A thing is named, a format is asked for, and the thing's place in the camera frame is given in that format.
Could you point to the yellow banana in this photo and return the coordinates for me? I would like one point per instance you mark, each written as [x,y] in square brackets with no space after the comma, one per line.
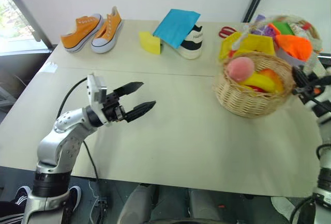
[258,81]

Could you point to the woven wicker basket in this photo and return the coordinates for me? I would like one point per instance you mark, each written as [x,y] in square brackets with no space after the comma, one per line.
[243,99]

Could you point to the bright orange cloth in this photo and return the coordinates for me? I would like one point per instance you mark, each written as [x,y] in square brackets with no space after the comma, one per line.
[294,46]

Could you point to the black shoe white trim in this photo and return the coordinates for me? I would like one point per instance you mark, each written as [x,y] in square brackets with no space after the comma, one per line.
[22,195]
[75,196]

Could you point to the yellow open box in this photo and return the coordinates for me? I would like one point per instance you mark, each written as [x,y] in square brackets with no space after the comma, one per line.
[258,43]

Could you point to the grey rounded shape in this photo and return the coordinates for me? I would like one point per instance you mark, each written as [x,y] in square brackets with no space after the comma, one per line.
[207,206]
[139,203]

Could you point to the dark window frame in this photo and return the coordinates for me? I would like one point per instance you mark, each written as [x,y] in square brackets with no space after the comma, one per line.
[28,14]

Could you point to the pink peach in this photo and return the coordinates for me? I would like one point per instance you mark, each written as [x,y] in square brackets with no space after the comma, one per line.
[240,67]

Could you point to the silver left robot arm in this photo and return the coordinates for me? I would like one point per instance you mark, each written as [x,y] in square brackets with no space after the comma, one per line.
[51,146]

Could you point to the red fruit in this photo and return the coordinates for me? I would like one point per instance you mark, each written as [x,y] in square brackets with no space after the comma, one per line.
[257,88]

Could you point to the purple packet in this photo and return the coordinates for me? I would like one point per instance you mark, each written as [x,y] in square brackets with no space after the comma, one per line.
[262,27]

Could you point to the orange yellow mango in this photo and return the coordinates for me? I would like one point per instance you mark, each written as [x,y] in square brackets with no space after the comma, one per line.
[274,76]

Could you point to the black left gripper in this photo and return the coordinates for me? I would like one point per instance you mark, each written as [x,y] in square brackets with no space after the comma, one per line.
[112,107]

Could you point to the white tape strip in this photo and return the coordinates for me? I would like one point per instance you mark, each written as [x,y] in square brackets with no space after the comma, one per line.
[50,67]

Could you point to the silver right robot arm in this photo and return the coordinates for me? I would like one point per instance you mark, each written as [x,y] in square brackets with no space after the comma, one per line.
[324,180]

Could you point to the green paper piece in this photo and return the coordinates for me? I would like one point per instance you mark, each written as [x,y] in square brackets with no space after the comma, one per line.
[283,27]

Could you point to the round basket of craft items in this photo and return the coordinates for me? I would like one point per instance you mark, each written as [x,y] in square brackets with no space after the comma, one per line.
[314,31]

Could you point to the orange canvas sneaker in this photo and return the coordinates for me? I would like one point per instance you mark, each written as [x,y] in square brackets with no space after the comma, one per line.
[80,33]
[107,33]

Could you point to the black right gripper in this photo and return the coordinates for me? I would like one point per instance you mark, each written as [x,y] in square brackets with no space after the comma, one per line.
[311,85]

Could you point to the white and black sneaker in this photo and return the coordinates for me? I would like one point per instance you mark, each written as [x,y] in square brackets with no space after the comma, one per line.
[192,45]

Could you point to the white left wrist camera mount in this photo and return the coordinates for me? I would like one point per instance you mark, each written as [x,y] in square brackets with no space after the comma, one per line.
[96,87]

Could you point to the blue cloth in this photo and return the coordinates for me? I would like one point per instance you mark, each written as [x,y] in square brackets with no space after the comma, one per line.
[175,27]

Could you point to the yellow sponge block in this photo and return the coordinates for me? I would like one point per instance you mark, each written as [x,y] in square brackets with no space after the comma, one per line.
[150,43]

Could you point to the black floor power strip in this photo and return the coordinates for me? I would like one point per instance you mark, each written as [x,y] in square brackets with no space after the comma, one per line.
[101,211]

